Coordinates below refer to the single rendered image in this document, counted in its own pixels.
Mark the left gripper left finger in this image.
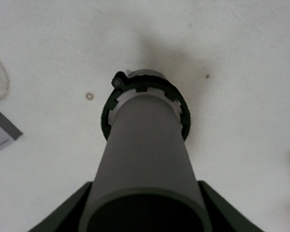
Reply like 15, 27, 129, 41
27, 181, 93, 232

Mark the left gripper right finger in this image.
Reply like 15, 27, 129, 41
197, 180, 265, 232

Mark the grey shallow rectangular tray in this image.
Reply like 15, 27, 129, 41
0, 112, 22, 150

